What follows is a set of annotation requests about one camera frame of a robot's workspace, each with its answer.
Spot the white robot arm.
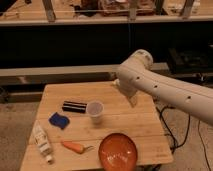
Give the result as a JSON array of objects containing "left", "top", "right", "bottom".
[{"left": 116, "top": 49, "right": 213, "bottom": 126}]

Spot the black rectangular box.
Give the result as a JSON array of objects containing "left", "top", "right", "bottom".
[{"left": 62, "top": 101, "right": 87, "bottom": 113}]

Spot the wooden table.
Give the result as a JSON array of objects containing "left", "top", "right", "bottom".
[{"left": 21, "top": 82, "right": 173, "bottom": 171}]

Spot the blue sponge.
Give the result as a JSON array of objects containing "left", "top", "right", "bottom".
[{"left": 49, "top": 112, "right": 70, "bottom": 129}]

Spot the orange bowl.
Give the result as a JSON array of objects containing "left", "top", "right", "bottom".
[{"left": 98, "top": 133, "right": 138, "bottom": 171}]

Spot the orange carrot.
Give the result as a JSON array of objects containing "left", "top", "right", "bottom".
[{"left": 61, "top": 141, "right": 90, "bottom": 154}]

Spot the long metal shelf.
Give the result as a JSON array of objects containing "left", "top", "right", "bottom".
[{"left": 0, "top": 62, "right": 170, "bottom": 86}]

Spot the white tube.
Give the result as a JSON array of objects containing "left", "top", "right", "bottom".
[{"left": 32, "top": 122, "right": 53, "bottom": 164}]

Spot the black floor cable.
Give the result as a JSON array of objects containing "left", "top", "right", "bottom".
[{"left": 156, "top": 105, "right": 192, "bottom": 155}]

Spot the black cable right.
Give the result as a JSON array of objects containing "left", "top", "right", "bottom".
[{"left": 197, "top": 119, "right": 213, "bottom": 171}]

